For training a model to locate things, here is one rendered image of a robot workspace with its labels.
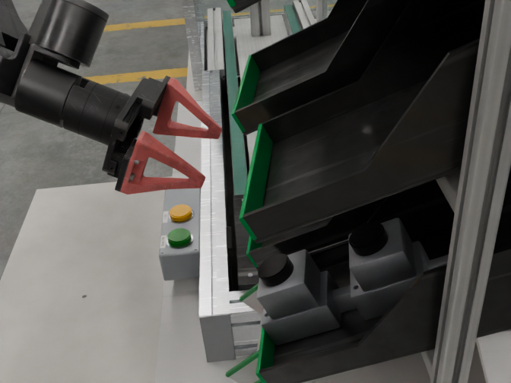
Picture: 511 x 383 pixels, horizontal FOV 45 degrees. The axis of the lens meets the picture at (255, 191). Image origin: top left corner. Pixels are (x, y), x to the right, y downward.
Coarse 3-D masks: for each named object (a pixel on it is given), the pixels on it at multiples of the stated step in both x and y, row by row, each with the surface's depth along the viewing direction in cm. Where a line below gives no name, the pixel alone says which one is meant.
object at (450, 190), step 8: (448, 176) 39; (456, 176) 39; (440, 184) 40; (448, 184) 38; (456, 184) 38; (448, 192) 39; (456, 192) 37; (448, 200) 39; (424, 352) 48; (432, 352) 47; (424, 360) 48; (432, 360) 47
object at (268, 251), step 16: (368, 208) 57; (320, 224) 63; (336, 224) 59; (352, 224) 58; (272, 240) 65; (288, 240) 60; (304, 240) 60; (320, 240) 60; (336, 240) 60; (256, 256) 62
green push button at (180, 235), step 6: (180, 228) 105; (168, 234) 104; (174, 234) 104; (180, 234) 104; (186, 234) 103; (168, 240) 103; (174, 240) 102; (180, 240) 102; (186, 240) 102; (174, 246) 103; (180, 246) 102
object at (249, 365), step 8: (344, 240) 75; (320, 248) 77; (256, 288) 82; (240, 296) 84; (248, 296) 83; (256, 296) 83; (248, 304) 84; (256, 304) 84; (256, 352) 71; (248, 360) 71; (256, 360) 71; (232, 368) 73; (240, 368) 72; (248, 368) 72; (232, 376) 73; (240, 376) 73; (248, 376) 73; (256, 376) 73
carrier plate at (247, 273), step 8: (240, 200) 111; (240, 208) 109; (240, 224) 105; (240, 232) 103; (240, 240) 101; (248, 240) 101; (240, 248) 100; (240, 256) 98; (240, 264) 96; (248, 264) 96; (240, 272) 95; (248, 272) 95; (256, 272) 95; (240, 280) 93; (248, 280) 93; (256, 280) 93; (240, 288) 93; (248, 288) 93
